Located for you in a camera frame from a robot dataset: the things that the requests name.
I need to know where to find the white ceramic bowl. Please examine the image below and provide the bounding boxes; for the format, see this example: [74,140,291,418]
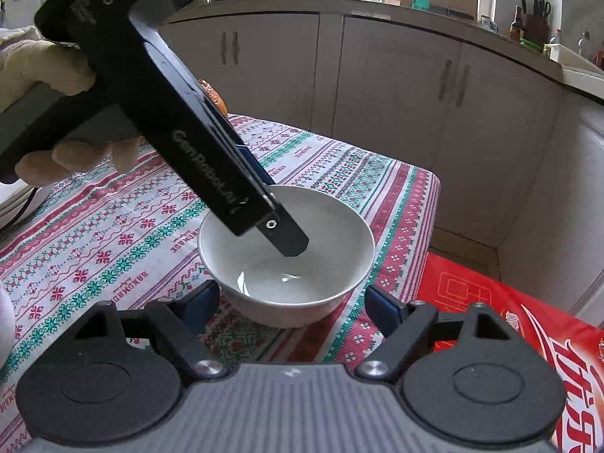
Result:
[197,185,375,328]

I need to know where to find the white kitchen base cabinets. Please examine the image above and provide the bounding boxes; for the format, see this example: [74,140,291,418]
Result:
[162,0,603,326]

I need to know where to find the left hand in beige glove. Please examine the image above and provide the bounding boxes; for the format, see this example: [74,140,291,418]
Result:
[0,25,146,187]

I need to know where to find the bumpy orange without leaf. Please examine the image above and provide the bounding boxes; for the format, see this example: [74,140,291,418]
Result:
[199,80,228,116]

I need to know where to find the patterned red green tablecloth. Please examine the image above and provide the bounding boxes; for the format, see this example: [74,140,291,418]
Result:
[1,116,440,452]

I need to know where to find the red cardboard box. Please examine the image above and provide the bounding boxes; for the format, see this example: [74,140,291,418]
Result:
[418,254,604,452]

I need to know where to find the black knife block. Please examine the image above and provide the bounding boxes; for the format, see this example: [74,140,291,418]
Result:
[521,0,552,47]

